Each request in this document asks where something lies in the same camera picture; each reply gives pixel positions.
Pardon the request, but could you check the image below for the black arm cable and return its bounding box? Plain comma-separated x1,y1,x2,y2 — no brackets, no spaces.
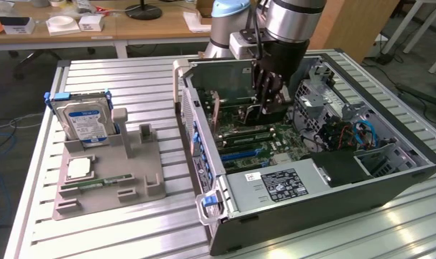
246,4,266,59

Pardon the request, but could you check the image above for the grey disk bay bracket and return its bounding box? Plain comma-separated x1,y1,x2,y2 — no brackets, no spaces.
352,142,418,179

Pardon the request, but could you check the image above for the black graphics card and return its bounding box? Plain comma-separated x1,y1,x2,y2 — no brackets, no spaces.
209,90,289,135

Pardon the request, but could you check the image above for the green RAM stick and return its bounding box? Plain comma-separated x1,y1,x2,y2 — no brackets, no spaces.
61,174,136,191

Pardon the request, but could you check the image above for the small white labelled box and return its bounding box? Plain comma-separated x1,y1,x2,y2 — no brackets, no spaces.
77,15,105,32

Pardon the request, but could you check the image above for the black open PC case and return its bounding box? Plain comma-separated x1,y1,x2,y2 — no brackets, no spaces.
170,52,436,257

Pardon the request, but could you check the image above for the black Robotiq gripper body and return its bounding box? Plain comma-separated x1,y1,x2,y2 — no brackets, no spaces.
253,40,308,84

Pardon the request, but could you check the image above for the grey power supply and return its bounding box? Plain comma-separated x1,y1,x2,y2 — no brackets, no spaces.
221,159,333,214

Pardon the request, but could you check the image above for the blue floor cable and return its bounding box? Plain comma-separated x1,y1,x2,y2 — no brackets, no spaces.
0,126,17,233

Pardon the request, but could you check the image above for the blue expansion slot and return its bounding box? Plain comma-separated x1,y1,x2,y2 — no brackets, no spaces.
220,147,261,162

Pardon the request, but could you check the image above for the white table frame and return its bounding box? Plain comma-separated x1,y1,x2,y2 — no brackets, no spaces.
381,0,436,73

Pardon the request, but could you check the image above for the white paper stack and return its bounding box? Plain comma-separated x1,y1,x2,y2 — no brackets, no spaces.
182,11,212,33

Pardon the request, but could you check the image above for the black lamp base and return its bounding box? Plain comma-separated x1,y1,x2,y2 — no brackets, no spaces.
124,0,162,21

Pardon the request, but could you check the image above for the white box with black lid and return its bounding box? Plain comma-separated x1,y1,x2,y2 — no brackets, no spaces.
0,16,35,35

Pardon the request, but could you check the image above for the blue wire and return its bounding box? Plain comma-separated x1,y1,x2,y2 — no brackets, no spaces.
352,120,380,149

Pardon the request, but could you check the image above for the green motherboard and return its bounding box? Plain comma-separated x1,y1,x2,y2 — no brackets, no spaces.
196,88,312,173

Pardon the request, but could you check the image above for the silver CPU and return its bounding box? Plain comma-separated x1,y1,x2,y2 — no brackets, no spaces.
66,158,94,179

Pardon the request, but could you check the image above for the black RAM stick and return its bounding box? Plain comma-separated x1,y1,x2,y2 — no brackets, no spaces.
222,131,274,145

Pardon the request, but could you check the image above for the clear case latch blue tab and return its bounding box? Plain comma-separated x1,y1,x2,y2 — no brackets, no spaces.
194,188,228,225

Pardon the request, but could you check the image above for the black floor stand base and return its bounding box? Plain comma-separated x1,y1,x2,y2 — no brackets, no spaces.
393,82,436,108

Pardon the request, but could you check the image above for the red wire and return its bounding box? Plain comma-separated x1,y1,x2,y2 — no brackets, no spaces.
338,124,350,151

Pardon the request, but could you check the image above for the grey parts rack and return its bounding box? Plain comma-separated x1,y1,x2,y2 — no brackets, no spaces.
51,107,168,221

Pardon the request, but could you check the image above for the white box with round hollow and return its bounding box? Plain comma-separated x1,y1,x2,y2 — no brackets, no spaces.
45,15,81,37

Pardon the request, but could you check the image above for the hard disk with blue caddy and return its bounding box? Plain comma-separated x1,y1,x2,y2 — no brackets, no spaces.
43,88,114,148

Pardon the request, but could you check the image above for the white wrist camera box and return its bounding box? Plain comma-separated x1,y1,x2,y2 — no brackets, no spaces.
229,31,264,60

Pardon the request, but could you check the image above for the metal disk bay cage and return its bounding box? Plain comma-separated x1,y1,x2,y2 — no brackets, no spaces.
293,78,348,130

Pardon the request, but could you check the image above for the black chair base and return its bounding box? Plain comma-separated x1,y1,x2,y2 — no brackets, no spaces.
7,49,96,80

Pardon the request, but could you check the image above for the wooden cabinet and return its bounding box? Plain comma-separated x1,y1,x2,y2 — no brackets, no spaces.
304,0,401,63

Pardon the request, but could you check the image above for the wooden desk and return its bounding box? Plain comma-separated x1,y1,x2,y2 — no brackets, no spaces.
0,0,312,59

